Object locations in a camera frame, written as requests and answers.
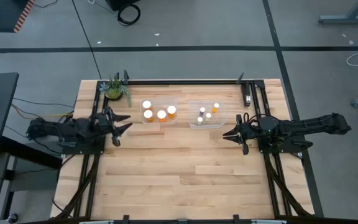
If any black device white stripe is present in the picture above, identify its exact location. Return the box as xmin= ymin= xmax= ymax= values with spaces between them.
xmin=242 ymin=86 xmax=253 ymax=108

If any black box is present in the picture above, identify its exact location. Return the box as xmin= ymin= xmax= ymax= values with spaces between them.
xmin=105 ymin=0 xmax=141 ymax=11

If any green potted succulent plant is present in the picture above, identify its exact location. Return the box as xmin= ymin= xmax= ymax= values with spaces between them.
xmin=99 ymin=72 xmax=133 ymax=108

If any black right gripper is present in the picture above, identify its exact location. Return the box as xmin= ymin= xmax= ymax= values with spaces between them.
xmin=222 ymin=114 xmax=257 ymax=156

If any coiled black cable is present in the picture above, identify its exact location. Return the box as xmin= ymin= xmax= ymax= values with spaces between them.
xmin=117 ymin=3 xmax=142 ymax=27

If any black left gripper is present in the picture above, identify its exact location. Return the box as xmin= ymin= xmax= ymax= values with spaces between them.
xmin=99 ymin=105 xmax=134 ymax=147

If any black aluminium station frame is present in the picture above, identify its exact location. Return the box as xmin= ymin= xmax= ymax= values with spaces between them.
xmin=50 ymin=70 xmax=316 ymax=224

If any clear plastic bin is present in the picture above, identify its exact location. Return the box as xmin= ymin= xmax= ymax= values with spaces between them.
xmin=139 ymin=98 xmax=180 ymax=126
xmin=187 ymin=99 xmax=229 ymax=130

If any black mat orange striped edge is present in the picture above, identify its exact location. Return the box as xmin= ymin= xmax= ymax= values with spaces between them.
xmin=0 ymin=0 xmax=36 ymax=34

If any grey metal stand base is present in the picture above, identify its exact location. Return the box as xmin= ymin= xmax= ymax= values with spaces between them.
xmin=318 ymin=0 xmax=358 ymax=25

